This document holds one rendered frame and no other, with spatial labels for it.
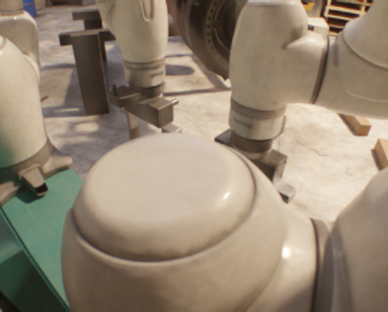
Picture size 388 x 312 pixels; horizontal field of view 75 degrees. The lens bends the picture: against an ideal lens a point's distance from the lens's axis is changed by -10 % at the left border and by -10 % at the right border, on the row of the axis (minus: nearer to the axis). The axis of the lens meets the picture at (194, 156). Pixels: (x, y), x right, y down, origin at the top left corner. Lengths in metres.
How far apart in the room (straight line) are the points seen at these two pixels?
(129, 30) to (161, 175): 0.44
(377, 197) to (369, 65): 0.22
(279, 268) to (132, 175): 0.10
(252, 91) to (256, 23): 0.09
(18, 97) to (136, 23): 0.25
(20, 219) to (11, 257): 0.33
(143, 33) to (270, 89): 0.28
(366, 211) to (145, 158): 0.14
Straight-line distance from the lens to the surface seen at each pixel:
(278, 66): 0.38
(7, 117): 0.54
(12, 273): 0.24
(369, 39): 0.38
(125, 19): 0.57
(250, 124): 0.43
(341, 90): 0.40
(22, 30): 0.70
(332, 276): 0.19
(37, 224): 0.54
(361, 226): 0.19
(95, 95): 2.24
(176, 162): 0.16
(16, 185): 0.60
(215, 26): 1.25
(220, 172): 0.15
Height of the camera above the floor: 1.10
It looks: 38 degrees down
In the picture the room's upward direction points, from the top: 2 degrees clockwise
